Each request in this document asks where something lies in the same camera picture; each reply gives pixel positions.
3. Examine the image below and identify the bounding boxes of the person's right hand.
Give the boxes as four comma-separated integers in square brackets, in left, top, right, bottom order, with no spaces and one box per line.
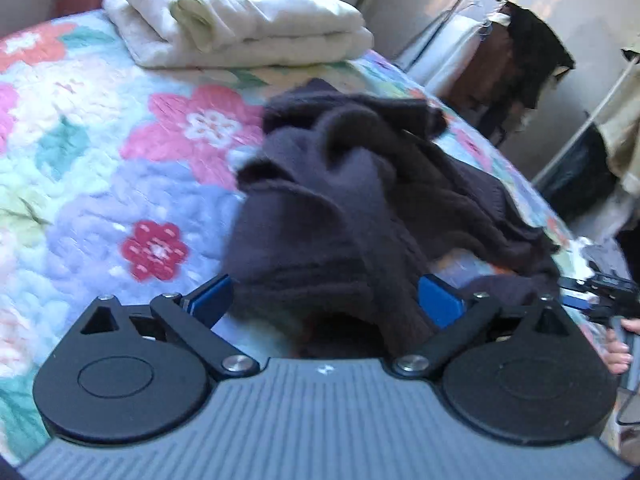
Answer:
[602,318,640,375]

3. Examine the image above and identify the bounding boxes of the folded white blanket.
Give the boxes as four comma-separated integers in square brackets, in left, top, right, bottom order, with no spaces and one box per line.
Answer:
[103,0,373,68]

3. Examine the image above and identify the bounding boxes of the beige jacket on rack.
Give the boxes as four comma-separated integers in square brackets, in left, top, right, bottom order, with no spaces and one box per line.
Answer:
[597,39,640,197]

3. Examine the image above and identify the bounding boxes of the floral quilt bedspread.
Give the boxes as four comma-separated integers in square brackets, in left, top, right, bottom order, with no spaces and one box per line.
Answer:
[0,8,609,466]

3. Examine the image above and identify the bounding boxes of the dark purple knit sweater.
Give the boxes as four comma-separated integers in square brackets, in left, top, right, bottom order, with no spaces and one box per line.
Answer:
[222,80,560,356]

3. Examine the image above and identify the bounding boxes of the clothes rack with dark garments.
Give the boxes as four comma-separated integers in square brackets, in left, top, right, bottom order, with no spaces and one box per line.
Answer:
[395,0,575,148]

